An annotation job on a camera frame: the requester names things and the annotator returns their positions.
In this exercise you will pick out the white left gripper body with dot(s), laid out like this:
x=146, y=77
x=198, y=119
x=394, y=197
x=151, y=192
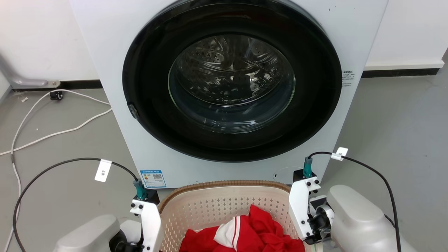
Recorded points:
x=152, y=224

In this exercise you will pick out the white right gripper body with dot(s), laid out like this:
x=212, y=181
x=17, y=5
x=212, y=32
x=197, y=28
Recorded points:
x=299, y=206

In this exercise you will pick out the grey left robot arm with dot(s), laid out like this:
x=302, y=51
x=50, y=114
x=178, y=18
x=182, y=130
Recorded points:
x=91, y=234

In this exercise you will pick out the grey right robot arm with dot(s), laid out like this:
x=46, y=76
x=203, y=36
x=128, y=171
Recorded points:
x=360, y=220

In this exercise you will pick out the beige perforated laundry basket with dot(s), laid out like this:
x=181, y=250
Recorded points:
x=210, y=206

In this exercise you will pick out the blue energy label sticker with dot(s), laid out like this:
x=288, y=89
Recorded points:
x=153, y=179

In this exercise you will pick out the red and white garment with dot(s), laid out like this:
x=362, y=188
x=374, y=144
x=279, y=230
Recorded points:
x=259, y=227

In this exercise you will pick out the black round washer door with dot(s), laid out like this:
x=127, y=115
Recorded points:
x=315, y=105

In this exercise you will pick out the small text sticker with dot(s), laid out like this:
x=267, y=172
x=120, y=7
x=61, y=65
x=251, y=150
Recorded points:
x=347, y=78

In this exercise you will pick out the black baseboard strip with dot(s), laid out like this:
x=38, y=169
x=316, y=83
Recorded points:
x=80, y=84
x=399, y=72

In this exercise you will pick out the small black floor clip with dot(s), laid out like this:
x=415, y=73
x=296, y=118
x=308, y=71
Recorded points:
x=56, y=95

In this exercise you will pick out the white front-load washing machine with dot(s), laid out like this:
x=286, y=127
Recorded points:
x=105, y=52

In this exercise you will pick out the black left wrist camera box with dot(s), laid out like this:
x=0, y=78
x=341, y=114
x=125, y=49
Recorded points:
x=152, y=196

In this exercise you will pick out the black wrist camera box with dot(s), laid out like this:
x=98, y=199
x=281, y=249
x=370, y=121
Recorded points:
x=152, y=196
x=299, y=175

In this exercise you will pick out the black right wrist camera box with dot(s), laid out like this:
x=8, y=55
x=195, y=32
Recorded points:
x=299, y=175

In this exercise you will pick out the grey wall pipe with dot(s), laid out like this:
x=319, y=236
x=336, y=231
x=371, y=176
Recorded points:
x=28, y=82

